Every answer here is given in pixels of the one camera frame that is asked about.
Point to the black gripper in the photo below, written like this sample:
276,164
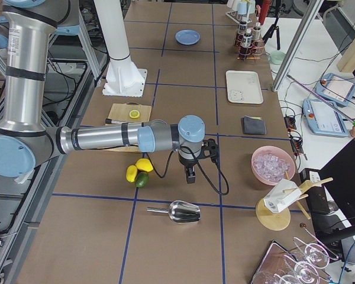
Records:
187,163

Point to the blue round plate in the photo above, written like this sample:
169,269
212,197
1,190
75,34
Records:
187,37

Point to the green small bowl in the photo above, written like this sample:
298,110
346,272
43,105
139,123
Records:
276,57

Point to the steel ice scoop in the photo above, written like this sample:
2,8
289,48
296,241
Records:
180,212

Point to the wine glass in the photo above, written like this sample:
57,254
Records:
313,253
302,270

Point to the green lime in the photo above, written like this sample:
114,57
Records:
142,179

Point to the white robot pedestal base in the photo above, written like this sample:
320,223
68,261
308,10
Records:
123,78

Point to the aluminium frame post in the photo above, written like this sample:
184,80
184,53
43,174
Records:
303,27

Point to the half lemon slice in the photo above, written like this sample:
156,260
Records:
134,114

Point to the black monitor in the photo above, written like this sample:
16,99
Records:
328,228

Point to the copper wire bottle rack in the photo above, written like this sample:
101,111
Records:
253,52

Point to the blue teach pendant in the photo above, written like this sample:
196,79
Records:
322,119
335,88

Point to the bottle with white cap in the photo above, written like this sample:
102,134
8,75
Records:
247,38

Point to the grey folded cloth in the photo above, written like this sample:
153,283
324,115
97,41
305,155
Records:
254,126

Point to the cream bear tray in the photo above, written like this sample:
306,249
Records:
243,87

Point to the white paper carton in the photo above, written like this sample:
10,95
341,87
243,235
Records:
285,193

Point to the black tripod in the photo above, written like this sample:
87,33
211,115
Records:
274,28

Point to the yellow lemon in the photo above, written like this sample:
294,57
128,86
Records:
144,164
131,173

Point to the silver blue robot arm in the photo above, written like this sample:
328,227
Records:
25,143

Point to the wooden cup stand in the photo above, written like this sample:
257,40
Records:
279,221

